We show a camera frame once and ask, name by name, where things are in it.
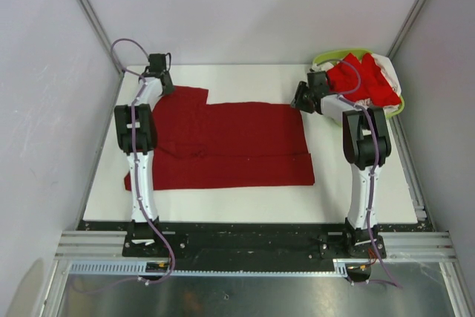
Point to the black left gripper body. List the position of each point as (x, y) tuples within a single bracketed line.
[(168, 89)]

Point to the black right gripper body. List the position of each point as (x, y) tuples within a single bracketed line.
[(306, 105)]

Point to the dark red t-shirt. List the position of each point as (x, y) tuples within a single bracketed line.
[(227, 145)]

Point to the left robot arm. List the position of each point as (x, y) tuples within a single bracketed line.
[(137, 134)]

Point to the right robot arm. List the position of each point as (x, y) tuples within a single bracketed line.
[(366, 146)]

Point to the green plastic basket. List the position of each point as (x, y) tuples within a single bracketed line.
[(393, 113)]

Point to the bright red shirt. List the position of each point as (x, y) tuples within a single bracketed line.
[(361, 79)]

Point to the left corner aluminium post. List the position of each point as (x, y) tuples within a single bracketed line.
[(93, 20)]

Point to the corner aluminium post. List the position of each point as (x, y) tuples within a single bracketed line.
[(93, 20), (410, 20)]

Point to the right corner aluminium post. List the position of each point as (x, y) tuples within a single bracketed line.
[(410, 20)]

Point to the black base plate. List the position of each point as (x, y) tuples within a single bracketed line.
[(247, 245)]

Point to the grey slotted cable duct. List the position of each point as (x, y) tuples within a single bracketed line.
[(337, 269)]

